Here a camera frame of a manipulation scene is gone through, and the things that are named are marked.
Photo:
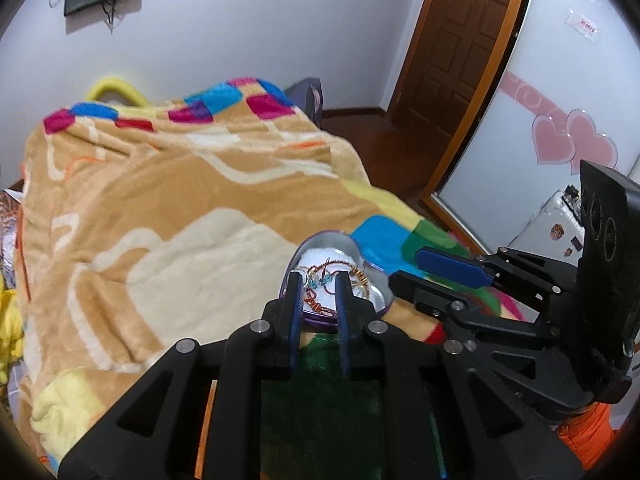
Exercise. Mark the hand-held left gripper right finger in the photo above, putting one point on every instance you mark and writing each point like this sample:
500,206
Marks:
343,320

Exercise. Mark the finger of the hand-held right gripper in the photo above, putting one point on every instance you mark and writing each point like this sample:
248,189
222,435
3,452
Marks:
450,265
430,297

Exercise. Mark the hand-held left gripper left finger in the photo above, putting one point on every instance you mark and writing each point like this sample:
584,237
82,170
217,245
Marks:
295,320

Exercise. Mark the heart-shaped purple tin box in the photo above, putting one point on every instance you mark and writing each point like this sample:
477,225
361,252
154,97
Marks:
377,302

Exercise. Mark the person's right forearm orange sleeve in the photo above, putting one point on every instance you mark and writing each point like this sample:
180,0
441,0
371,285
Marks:
585,435

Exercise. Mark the white suitcase with stickers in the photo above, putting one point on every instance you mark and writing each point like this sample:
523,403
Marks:
547,217

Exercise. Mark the cluster of cosmetic bottles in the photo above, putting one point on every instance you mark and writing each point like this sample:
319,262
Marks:
572,196

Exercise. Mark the colourful patchwork blanket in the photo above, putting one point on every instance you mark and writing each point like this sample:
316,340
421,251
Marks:
175,185

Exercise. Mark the dark grey bag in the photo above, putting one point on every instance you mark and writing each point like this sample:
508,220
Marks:
307,97

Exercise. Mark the brown wooden door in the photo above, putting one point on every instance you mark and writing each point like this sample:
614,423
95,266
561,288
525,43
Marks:
460,45

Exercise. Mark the white pink sticker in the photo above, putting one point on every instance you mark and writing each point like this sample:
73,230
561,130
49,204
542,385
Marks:
582,22

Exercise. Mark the yellow cloth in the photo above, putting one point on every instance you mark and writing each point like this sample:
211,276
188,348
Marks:
9,325

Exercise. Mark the patterned cloth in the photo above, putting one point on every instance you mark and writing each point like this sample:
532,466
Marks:
7,230

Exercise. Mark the yellow foam tube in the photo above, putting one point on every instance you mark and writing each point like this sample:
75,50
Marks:
107,82

